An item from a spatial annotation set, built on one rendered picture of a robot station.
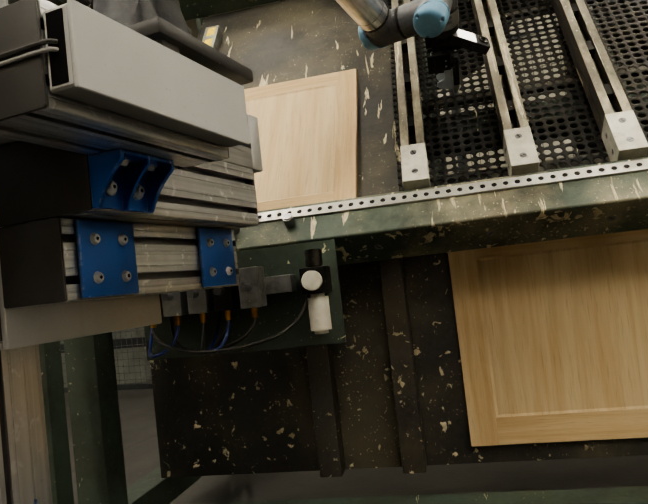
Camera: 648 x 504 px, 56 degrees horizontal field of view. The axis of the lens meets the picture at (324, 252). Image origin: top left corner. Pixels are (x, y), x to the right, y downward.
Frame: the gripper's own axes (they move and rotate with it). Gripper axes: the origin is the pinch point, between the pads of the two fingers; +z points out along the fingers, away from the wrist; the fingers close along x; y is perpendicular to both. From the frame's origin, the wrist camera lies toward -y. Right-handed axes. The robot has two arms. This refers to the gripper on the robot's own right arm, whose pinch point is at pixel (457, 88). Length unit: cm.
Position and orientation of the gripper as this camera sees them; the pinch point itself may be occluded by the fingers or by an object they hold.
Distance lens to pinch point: 175.3
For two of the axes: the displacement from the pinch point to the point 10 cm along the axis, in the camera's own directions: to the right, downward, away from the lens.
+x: -0.5, 7.8, -6.2
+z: 2.3, 6.2, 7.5
